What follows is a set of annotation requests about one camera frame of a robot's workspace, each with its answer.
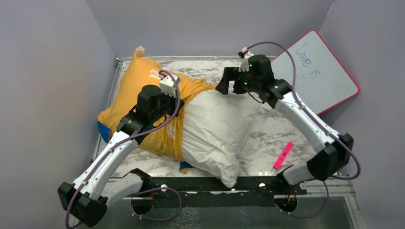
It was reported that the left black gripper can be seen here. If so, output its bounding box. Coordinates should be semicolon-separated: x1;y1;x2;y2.
150;88;185;122

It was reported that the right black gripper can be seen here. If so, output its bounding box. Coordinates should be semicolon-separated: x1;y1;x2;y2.
215;67;260;95

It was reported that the yellow Mickey Mouse pillowcase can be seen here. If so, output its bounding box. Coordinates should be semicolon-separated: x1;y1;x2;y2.
96;46;215;161

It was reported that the white pillow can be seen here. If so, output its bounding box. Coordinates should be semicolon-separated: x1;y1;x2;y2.
181;90;260;188

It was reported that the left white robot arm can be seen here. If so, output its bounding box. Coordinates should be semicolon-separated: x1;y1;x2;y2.
57;83;184;229

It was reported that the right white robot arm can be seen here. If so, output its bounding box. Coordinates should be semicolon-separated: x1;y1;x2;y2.
215;54;354;194

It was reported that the pink framed whiteboard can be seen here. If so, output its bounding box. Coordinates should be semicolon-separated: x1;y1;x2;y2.
271;30;360;115

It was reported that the pink marker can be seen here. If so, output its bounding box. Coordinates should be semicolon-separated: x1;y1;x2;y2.
273;142;294;170

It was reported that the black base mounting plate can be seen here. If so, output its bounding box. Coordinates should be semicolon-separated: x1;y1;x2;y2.
129;168;307;213

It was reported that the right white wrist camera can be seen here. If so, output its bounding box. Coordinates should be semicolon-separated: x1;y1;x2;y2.
238;47;254;72

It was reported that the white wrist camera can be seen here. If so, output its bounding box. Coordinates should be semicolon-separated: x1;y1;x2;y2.
159;75;181;98
238;47;254;72

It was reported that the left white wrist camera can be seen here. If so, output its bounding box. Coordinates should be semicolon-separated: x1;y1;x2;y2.
159;75;181;98

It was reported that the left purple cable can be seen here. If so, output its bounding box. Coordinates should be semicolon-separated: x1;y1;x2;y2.
65;70;182;229

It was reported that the purple cable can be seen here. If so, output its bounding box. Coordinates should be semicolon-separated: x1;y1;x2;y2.
246;42;362;219
65;70;182;229

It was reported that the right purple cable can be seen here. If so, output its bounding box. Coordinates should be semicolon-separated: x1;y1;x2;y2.
246;42;362;219

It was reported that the aluminium table frame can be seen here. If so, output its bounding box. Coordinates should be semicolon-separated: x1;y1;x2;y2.
66;56;368;229

